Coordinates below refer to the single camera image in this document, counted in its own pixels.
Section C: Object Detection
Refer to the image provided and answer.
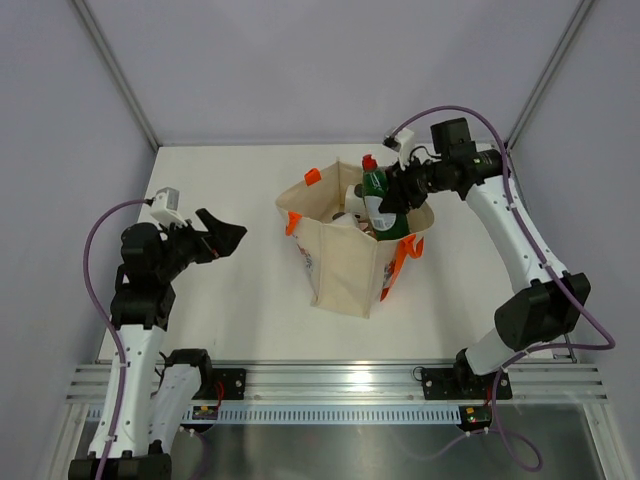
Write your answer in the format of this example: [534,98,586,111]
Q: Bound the green dish soap bottle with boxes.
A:
[362,154,410,241]

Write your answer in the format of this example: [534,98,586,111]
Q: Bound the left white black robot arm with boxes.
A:
[68,208,247,479]

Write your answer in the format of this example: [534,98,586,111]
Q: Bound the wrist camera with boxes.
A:
[150,187,188,228]
[382,128,416,169]

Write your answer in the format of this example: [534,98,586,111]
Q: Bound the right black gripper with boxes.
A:
[379,153,449,216]

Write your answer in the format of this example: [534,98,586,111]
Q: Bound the aluminium rail frame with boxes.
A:
[64,362,609,426]

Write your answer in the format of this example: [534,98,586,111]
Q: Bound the cream canvas bag orange handles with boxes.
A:
[275,161,434,318]

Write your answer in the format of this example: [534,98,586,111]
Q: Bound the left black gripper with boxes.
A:
[156,209,245,282]

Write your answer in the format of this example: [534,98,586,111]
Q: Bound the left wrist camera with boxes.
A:
[150,187,188,228]

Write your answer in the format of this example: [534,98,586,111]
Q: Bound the white bottle black cap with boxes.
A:
[344,183,366,217]

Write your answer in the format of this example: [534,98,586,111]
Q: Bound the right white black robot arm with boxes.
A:
[381,118,591,398]

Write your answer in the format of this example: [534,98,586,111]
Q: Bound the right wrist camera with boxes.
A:
[382,128,416,169]

